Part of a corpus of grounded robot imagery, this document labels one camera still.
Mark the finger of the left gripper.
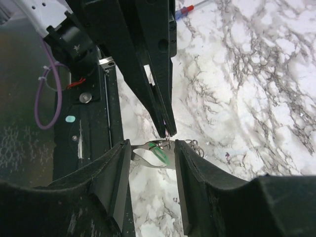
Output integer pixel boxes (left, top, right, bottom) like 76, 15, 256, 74
135, 0, 177, 135
67, 0, 158, 125

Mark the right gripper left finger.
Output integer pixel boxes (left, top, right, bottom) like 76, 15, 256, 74
0, 140, 135, 237

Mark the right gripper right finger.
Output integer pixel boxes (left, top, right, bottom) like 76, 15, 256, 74
175, 140, 316, 237

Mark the small wire key ring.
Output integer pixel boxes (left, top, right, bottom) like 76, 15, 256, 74
163, 135, 205, 157

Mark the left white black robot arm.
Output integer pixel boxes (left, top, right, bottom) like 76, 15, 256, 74
15, 0, 177, 138

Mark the red blue screwdriver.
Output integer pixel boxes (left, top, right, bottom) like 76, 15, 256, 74
175, 0, 208, 20

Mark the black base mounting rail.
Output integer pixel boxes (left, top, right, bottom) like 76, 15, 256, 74
53, 48, 123, 180

